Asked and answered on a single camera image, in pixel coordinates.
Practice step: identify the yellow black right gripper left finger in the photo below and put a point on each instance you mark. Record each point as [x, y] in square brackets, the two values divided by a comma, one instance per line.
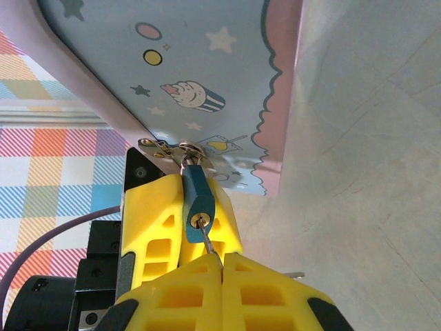
[179, 303]

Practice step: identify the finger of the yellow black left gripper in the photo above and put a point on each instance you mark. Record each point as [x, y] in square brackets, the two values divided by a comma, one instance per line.
[151, 207]
[227, 227]

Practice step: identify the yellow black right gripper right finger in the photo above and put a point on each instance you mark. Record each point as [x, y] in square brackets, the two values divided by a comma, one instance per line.
[275, 303]

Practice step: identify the small silver key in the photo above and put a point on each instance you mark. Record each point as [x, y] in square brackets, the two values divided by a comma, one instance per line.
[211, 246]

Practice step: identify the small blue padlock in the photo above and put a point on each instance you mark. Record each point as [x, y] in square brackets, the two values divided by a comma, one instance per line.
[198, 196]

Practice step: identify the light blue pouch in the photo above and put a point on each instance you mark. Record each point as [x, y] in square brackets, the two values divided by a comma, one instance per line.
[206, 51]

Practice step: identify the aluminium frame side bar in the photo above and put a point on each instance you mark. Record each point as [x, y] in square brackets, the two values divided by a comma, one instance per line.
[34, 117]

